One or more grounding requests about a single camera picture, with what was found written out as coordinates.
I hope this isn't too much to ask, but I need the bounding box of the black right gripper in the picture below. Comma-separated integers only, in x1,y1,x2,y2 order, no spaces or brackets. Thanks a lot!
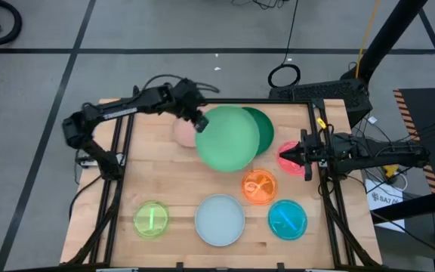
279,129,329,182

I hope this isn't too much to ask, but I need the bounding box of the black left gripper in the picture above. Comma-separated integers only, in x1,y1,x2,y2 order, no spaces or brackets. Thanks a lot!
171,78,210,134

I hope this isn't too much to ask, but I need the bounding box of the light green plastic plate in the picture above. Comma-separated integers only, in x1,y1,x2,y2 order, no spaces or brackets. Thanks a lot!
194,105,261,174

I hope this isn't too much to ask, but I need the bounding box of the transparent yellow-green plastic plate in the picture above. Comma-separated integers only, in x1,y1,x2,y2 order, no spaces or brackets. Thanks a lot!
132,199,170,240

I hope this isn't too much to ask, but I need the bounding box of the transparent red plastic plate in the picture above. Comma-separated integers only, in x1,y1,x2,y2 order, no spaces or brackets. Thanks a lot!
276,141,307,178

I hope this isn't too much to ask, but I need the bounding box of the pale pink plastic plate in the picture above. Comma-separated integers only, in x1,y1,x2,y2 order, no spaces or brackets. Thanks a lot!
171,116,199,149

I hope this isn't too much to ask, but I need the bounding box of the dark green plastic plate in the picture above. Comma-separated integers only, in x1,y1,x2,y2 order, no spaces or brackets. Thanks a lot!
242,107,275,156

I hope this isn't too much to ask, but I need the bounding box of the transparent orange plastic plate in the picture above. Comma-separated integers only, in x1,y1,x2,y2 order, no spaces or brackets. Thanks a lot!
241,168,279,206

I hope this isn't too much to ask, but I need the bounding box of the transparent blue plastic plate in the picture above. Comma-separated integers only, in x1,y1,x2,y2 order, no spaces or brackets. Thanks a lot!
267,199,308,242

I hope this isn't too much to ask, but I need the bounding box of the black perforated box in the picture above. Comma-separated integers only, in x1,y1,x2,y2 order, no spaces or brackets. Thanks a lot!
269,78,374,128

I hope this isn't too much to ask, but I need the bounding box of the light grey plastic plate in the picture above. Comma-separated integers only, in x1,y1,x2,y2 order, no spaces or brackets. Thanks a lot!
194,193,246,248

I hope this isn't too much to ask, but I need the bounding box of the yellow plug connector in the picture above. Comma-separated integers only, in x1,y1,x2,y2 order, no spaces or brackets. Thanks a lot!
382,164,400,179

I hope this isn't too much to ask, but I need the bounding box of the white paper sign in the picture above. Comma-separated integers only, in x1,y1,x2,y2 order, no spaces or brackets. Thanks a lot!
364,178,407,232

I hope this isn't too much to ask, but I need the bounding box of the hazard striped black platform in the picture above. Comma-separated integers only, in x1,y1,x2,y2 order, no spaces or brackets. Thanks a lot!
392,87,435,222

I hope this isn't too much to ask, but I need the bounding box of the black coiled floor cable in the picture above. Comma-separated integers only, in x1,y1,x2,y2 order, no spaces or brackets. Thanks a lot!
267,0,302,89

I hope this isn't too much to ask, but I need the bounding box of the black aluminium table frame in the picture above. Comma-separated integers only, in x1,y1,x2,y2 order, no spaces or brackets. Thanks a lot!
63,98,383,272

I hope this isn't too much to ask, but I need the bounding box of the yellow hanging cable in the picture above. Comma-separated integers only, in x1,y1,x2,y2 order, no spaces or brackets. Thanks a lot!
355,0,381,79

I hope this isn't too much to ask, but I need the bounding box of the black camera stand post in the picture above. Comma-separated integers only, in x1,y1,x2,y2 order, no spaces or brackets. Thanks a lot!
356,0,429,83

